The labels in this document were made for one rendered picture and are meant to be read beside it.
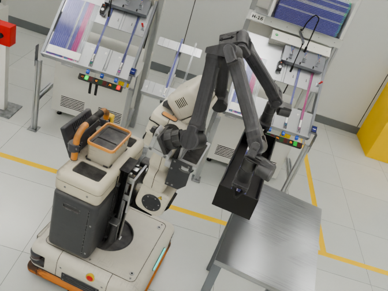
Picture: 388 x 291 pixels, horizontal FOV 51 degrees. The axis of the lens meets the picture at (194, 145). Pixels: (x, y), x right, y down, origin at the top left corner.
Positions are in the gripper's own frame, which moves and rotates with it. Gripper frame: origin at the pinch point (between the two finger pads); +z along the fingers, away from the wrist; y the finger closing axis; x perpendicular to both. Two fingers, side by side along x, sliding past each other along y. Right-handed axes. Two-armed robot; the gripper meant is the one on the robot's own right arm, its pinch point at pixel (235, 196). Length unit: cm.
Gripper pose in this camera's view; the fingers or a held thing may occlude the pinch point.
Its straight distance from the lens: 169.6
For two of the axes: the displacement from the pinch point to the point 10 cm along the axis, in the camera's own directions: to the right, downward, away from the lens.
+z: -2.5, 8.1, 5.2
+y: 2.9, -4.5, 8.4
